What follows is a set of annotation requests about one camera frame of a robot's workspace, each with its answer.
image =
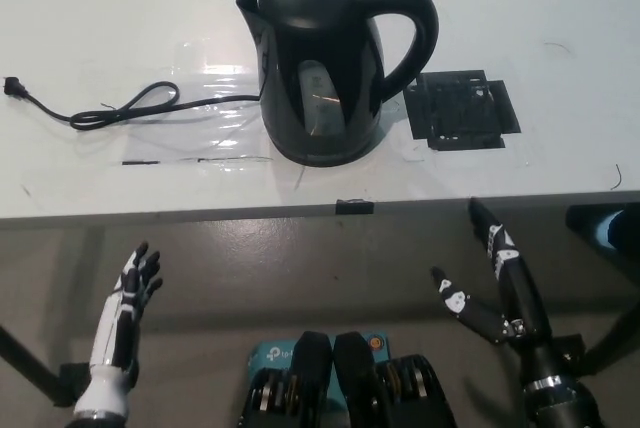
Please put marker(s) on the white and black left hand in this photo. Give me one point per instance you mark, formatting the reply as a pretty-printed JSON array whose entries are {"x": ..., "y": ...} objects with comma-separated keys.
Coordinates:
[{"x": 120, "y": 318}]

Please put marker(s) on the black and white right hand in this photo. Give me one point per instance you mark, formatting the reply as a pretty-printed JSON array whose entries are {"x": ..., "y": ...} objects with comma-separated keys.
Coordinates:
[{"x": 525, "y": 308}]

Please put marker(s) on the black electric kettle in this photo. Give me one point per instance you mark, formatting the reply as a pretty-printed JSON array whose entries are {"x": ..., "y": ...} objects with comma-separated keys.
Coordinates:
[{"x": 320, "y": 23}]

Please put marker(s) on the black floor tape patch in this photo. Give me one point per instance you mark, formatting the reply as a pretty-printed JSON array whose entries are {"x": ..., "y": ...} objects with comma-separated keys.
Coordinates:
[
  {"x": 72, "y": 378},
  {"x": 572, "y": 348}
]

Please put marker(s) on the black table leg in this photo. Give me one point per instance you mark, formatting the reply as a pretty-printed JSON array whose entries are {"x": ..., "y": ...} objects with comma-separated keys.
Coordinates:
[
  {"x": 617, "y": 328},
  {"x": 27, "y": 363}
]

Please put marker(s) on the blue round object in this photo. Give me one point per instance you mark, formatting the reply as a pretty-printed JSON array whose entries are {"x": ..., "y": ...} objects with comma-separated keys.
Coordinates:
[{"x": 611, "y": 228}]

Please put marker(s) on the teal tp-link box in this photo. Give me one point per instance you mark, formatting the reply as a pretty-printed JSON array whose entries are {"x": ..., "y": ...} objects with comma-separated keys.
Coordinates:
[{"x": 272, "y": 353}]

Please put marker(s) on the thin black tape strip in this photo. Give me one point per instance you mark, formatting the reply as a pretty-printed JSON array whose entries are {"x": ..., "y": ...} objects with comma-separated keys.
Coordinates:
[{"x": 141, "y": 162}]

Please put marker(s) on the small black tape piece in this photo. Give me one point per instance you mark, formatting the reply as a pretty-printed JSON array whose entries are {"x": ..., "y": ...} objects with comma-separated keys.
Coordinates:
[{"x": 355, "y": 207}]

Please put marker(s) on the black tape square marker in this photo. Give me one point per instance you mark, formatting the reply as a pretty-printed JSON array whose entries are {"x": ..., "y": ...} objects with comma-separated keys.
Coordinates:
[{"x": 460, "y": 113}]

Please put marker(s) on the clear plastic tape sheet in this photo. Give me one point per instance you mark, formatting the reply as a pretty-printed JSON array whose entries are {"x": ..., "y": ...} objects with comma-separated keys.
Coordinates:
[{"x": 220, "y": 98}]

